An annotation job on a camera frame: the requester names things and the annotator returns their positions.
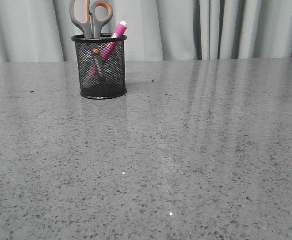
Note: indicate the magenta marker pen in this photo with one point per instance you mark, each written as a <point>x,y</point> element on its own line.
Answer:
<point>115,35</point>

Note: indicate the grey orange scissors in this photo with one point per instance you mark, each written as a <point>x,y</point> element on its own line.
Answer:
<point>86,25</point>

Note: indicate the black mesh pen holder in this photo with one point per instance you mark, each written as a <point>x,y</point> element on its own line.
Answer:
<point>112,85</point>

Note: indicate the grey curtain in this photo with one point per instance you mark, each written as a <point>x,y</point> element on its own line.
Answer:
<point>158,30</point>

